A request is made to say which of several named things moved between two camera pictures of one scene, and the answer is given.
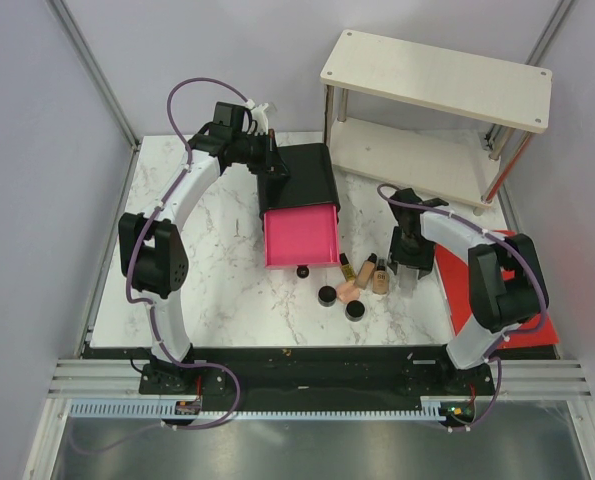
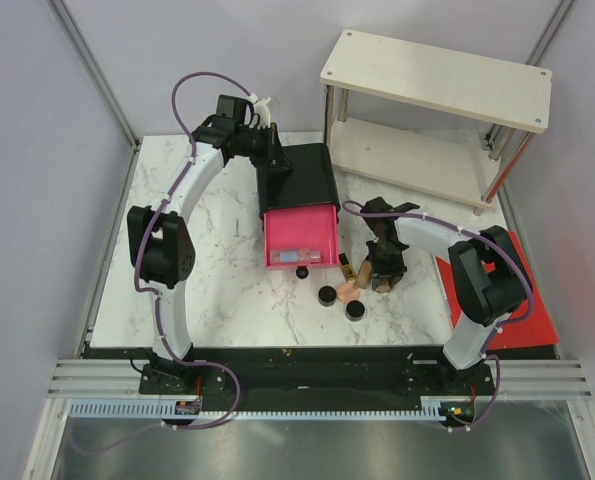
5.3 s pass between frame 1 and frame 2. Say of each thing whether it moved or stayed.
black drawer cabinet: stayed
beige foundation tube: stayed
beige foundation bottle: stayed
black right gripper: moved
